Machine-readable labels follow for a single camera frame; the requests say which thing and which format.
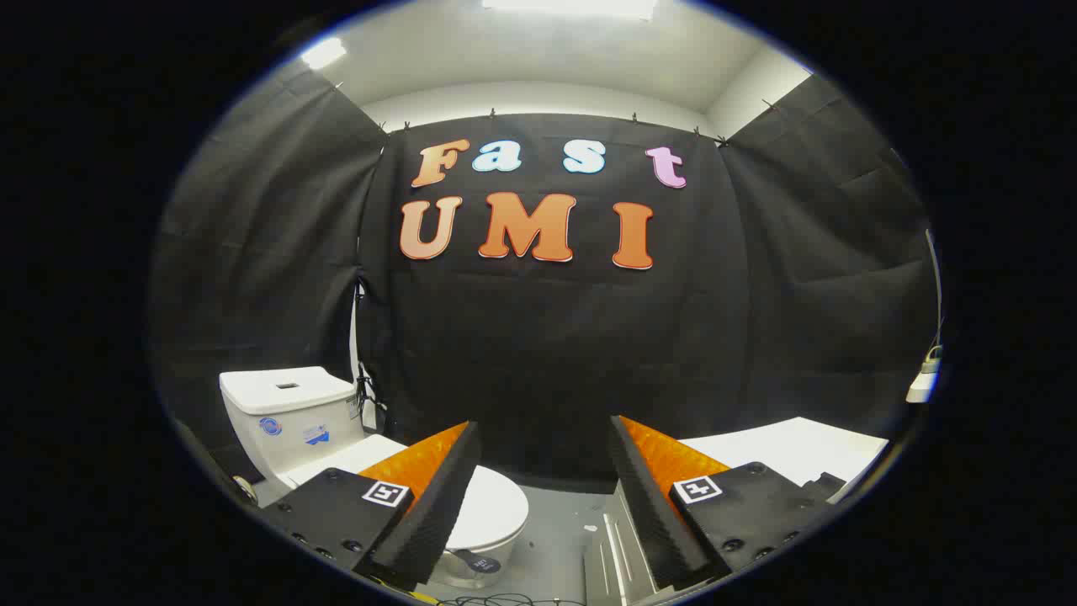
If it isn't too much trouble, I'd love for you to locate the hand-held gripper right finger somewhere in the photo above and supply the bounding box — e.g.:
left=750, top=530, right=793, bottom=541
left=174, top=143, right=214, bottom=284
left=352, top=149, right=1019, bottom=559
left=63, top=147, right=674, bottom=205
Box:
left=607, top=415, right=846, bottom=592

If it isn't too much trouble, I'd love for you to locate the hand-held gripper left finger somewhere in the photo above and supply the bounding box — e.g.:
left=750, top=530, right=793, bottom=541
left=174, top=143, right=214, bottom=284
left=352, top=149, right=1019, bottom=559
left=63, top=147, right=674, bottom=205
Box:
left=261, top=421, right=483, bottom=593

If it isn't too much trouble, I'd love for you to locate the white toilet with tank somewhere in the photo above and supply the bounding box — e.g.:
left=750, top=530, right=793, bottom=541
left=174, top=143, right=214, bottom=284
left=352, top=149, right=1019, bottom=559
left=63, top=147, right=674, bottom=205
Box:
left=219, top=366, right=527, bottom=590

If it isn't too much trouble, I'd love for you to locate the white panelled cabinet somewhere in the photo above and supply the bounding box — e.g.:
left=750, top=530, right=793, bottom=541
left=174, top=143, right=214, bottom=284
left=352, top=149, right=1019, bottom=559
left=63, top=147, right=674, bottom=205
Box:
left=583, top=417, right=890, bottom=606

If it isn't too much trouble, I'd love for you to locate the black backdrop cloth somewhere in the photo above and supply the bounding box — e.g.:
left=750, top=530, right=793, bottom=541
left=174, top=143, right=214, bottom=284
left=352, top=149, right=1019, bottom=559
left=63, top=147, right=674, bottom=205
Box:
left=151, top=63, right=939, bottom=497

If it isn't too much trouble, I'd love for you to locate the white stand pole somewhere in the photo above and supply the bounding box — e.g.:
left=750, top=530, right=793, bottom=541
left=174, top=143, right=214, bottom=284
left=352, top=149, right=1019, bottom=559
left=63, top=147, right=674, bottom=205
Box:
left=349, top=282, right=379, bottom=430

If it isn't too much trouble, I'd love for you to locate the white power adapter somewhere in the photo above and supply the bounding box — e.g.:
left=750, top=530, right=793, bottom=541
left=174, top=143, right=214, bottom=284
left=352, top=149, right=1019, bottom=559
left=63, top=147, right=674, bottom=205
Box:
left=906, top=345, right=943, bottom=405

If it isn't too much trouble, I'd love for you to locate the small ceiling light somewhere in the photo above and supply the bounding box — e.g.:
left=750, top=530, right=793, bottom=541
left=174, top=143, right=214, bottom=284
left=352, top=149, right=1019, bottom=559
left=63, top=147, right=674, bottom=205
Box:
left=301, top=38, right=348, bottom=70

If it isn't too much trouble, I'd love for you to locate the long ceiling light panel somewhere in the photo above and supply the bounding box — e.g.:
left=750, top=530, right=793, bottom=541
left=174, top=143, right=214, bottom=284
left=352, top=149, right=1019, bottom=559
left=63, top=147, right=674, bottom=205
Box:
left=481, top=0, right=659, bottom=19

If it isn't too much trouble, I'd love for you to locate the tangle of black cables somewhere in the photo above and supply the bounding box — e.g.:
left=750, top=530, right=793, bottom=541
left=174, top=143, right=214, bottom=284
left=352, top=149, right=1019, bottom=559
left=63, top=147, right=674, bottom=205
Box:
left=438, top=593, right=586, bottom=606

